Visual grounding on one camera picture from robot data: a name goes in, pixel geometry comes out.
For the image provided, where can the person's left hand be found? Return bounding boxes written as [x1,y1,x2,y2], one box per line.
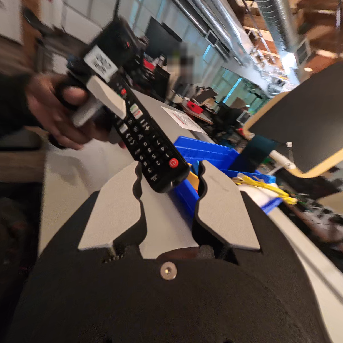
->
[25,74,126,150]

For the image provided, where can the black backdrop board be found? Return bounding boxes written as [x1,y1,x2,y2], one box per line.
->
[242,61,343,178]

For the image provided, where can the black monitor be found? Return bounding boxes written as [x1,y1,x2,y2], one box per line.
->
[145,17,183,60]

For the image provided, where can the silver spiral duct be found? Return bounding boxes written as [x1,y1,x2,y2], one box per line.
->
[256,0,300,58]

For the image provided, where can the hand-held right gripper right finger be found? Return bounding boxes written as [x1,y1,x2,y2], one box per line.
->
[192,160,261,252]

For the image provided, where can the blue storage bin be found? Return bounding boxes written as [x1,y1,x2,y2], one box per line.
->
[174,136,240,170]
[171,167,284,218]

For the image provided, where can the yellow network cable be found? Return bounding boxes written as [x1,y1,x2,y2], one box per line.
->
[233,173,298,205]

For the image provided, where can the printed paper sheet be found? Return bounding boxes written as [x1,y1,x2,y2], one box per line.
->
[161,106,207,134]

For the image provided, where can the white board stand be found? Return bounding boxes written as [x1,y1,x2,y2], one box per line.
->
[269,142,297,170]

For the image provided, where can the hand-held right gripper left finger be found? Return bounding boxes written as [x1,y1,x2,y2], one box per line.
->
[78,161,148,254]

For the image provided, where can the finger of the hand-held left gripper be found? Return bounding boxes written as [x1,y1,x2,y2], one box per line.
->
[86,75,127,120]
[108,129,126,148]

